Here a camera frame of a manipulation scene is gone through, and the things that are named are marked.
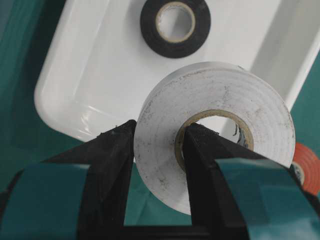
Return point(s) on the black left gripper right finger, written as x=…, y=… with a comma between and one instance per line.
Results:
x=238, y=194

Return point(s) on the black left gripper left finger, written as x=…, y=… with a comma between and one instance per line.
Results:
x=80, y=194

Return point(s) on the white tape roll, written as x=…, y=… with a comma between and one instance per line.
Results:
x=202, y=90

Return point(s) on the black tape roll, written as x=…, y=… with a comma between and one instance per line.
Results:
x=175, y=28

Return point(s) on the orange tape roll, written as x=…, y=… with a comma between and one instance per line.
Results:
x=306, y=166

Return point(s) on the white plastic tray case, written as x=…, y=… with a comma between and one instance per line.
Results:
x=99, y=70

